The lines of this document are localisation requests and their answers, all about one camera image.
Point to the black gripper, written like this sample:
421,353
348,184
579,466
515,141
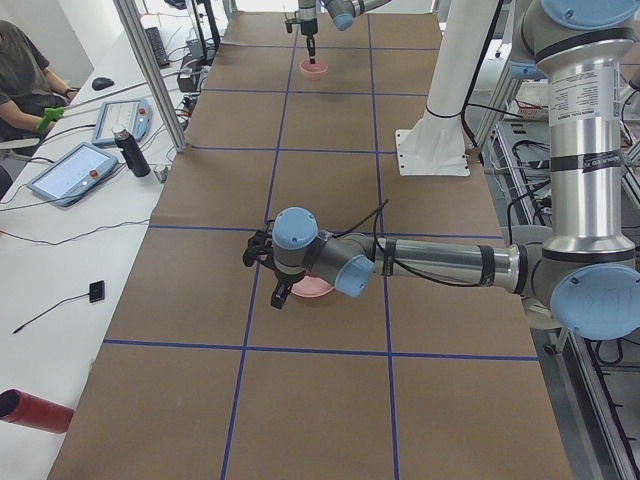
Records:
283,278
308,27

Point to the pink bowl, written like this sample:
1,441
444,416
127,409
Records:
313,71

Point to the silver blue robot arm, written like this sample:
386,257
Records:
342,13
583,271

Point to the pink plate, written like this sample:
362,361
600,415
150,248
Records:
311,287

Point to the black keyboard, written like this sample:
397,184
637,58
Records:
157,46

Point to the small black puck device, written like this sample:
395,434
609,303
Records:
96,291

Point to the far blue teach pendant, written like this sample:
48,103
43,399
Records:
132,115

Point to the blue teach pendant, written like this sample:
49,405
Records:
132,115
73,175

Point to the black water bottle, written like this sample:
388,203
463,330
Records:
131,152

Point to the black computer mouse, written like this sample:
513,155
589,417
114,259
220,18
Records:
101,83

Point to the near blue teach pendant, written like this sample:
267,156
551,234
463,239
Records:
73,175

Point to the red cylinder bottle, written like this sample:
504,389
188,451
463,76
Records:
27,410

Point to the seated person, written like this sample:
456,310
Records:
28,86

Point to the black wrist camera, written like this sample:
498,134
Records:
259,250
290,22

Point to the aluminium frame post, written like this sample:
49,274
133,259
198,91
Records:
130,20

